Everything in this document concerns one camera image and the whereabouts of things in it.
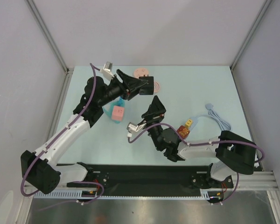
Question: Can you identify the slotted cable duct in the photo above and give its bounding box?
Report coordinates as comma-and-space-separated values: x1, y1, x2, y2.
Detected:
34, 189, 220, 200

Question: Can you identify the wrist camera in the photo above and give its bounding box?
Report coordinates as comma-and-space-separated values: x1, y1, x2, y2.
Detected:
99, 62, 114, 81
126, 122, 146, 138

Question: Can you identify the light blue power strip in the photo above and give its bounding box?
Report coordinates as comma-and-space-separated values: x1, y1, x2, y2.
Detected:
188, 116, 198, 131

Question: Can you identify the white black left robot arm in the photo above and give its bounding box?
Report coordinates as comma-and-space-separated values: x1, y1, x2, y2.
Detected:
20, 69, 154, 197

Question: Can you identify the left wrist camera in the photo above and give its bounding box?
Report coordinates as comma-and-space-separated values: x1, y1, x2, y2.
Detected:
99, 62, 114, 81

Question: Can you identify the dark red cube adapter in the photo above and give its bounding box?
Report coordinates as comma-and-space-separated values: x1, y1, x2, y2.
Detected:
177, 125, 190, 139

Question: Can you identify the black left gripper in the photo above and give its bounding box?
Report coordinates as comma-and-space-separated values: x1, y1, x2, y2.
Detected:
97, 70, 147, 107

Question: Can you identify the teal triangular power strip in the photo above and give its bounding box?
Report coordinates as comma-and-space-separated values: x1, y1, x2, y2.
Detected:
103, 102, 121, 124

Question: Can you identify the pink round power strip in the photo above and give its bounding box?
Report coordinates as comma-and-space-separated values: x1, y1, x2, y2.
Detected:
133, 68, 149, 78

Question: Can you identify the yellow plug adapter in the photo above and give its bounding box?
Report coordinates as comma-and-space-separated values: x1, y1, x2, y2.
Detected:
184, 119, 193, 129

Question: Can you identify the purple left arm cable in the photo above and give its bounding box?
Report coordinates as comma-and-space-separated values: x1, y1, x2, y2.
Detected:
21, 63, 101, 197

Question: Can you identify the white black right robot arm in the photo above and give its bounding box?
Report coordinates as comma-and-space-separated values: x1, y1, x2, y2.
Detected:
141, 96, 256, 187

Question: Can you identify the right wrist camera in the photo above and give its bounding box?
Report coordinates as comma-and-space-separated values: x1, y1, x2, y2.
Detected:
126, 122, 146, 138

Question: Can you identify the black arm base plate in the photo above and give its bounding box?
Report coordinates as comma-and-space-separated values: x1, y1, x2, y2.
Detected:
67, 164, 234, 197

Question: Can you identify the blue plug adapter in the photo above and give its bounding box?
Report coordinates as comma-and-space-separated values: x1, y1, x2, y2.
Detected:
116, 98, 125, 107

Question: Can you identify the light blue power cable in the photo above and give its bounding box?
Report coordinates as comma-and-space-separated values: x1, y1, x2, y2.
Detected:
197, 103, 232, 132

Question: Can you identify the pink cube adapter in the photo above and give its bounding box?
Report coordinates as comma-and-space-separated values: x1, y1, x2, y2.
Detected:
111, 105, 125, 122

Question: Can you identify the black cube adapter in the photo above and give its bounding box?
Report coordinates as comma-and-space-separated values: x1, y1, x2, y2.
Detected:
139, 76, 154, 95

